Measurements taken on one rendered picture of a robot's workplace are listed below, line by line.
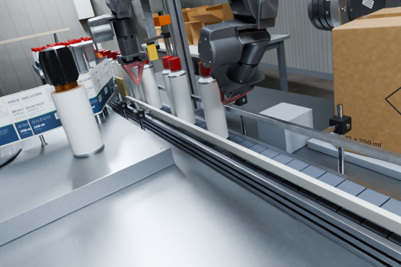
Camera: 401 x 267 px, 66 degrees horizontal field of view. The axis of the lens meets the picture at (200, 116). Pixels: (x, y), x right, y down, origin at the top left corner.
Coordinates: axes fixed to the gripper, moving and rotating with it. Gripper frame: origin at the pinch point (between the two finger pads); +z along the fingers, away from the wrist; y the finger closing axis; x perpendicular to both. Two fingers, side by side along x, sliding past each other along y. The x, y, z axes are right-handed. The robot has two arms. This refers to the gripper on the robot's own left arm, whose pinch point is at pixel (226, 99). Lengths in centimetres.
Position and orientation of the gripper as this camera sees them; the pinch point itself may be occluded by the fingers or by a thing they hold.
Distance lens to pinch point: 71.3
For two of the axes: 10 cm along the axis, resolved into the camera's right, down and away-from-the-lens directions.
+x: 5.2, 7.6, -4.0
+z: -2.0, 5.6, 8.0
